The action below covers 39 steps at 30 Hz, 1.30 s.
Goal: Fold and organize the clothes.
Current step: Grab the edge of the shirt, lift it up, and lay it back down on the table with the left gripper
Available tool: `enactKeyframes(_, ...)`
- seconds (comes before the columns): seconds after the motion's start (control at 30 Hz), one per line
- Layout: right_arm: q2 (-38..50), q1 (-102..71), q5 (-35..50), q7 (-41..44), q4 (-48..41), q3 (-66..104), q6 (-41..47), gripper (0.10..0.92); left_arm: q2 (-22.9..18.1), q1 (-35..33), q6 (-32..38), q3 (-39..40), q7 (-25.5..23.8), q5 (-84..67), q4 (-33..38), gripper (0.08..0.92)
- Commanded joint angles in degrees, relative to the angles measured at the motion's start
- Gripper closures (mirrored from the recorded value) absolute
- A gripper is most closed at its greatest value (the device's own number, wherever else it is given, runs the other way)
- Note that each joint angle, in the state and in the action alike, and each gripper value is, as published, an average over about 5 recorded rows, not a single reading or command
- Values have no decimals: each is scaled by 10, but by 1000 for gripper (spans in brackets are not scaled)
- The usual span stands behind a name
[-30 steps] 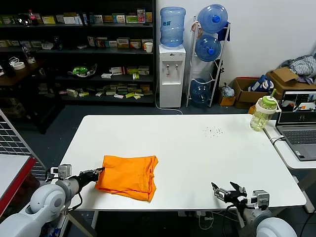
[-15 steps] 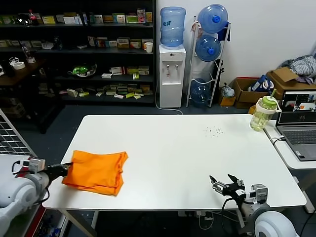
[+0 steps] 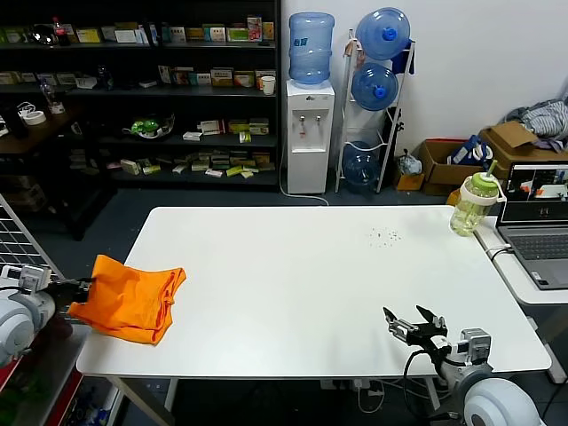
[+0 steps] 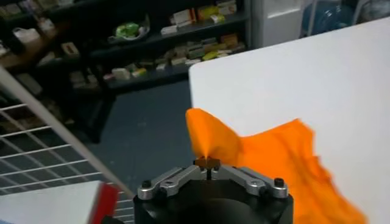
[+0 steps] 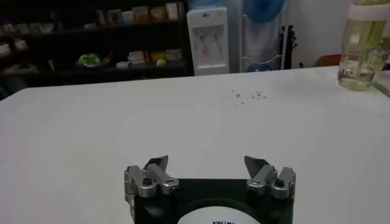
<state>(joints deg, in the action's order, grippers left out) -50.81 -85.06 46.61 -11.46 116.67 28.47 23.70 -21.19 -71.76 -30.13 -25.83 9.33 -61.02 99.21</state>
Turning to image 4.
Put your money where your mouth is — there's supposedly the white wire grid panel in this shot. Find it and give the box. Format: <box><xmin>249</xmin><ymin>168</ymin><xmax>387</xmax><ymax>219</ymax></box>
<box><xmin>0</xmin><ymin>66</ymin><xmax>135</xmax><ymax>224</ymax></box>

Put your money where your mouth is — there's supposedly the brown wooden table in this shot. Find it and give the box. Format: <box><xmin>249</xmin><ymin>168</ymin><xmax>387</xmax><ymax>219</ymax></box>
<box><xmin>0</xmin><ymin>23</ymin><xmax>117</xmax><ymax>144</ymax></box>

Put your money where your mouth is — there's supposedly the white wire jug rack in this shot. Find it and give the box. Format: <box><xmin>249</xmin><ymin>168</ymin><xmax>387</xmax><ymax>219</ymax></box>
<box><xmin>305</xmin><ymin>0</ymin><xmax>366</xmax><ymax>38</ymax></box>

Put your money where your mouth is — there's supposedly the red-edged white table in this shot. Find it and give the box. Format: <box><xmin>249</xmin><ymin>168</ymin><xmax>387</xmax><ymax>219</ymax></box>
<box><xmin>0</xmin><ymin>181</ymin><xmax>121</xmax><ymax>224</ymax></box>

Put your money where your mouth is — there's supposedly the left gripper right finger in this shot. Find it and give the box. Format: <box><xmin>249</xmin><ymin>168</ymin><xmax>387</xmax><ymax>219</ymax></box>
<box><xmin>210</xmin><ymin>156</ymin><xmax>289</xmax><ymax>199</ymax></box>

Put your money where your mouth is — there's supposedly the green and white bowl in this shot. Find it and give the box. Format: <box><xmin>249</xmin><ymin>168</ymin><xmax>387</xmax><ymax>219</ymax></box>
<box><xmin>108</xmin><ymin>21</ymin><xmax>151</xmax><ymax>42</ymax></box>

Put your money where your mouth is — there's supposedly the black shelf unit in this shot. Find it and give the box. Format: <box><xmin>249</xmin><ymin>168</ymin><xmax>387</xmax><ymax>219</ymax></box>
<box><xmin>0</xmin><ymin>0</ymin><xmax>252</xmax><ymax>94</ymax></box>

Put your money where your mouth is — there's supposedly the white water dispenser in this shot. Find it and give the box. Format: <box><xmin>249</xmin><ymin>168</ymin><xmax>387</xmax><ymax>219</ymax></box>
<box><xmin>251</xmin><ymin>0</ymin><xmax>305</xmax><ymax>48</ymax></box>

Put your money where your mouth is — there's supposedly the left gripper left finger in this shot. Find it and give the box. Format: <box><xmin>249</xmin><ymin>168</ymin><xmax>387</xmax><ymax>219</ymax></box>
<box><xmin>136</xmin><ymin>156</ymin><xmax>211</xmax><ymax>201</ymax></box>

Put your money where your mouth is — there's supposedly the orange t-shirt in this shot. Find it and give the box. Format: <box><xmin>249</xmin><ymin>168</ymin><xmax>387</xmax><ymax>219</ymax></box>
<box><xmin>185</xmin><ymin>108</ymin><xmax>368</xmax><ymax>224</ymax></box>

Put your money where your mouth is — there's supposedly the white red medicine box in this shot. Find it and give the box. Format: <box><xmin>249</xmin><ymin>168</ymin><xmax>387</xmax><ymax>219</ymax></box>
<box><xmin>169</xmin><ymin>9</ymin><xmax>196</xmax><ymax>27</ymax></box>

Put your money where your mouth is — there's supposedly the blue water jug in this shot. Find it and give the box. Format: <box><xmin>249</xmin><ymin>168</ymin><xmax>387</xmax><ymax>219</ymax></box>
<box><xmin>301</xmin><ymin>0</ymin><xmax>357</xmax><ymax>37</ymax></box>

